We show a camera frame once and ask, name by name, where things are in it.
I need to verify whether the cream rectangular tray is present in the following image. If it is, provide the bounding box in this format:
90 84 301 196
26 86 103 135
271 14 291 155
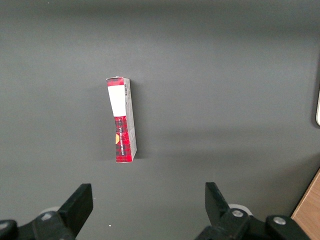
315 87 320 127

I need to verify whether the red plaid cardboard box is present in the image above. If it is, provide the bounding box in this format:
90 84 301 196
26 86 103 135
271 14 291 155
106 76 138 164

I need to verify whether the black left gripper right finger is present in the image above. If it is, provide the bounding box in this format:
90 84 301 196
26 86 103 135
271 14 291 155
193 182 310 240

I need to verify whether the wooden drawer cabinet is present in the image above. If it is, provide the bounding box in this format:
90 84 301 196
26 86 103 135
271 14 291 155
290 167 320 240

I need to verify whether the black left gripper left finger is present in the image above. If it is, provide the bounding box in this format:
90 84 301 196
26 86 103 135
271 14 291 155
0 183 94 240

